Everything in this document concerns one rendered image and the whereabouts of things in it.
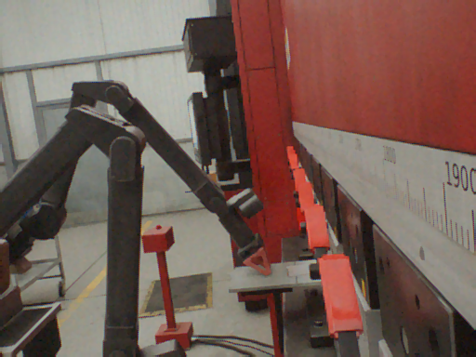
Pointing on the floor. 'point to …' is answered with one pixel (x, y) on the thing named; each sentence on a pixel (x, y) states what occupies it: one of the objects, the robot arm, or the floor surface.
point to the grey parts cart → (41, 272)
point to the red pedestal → (160, 239)
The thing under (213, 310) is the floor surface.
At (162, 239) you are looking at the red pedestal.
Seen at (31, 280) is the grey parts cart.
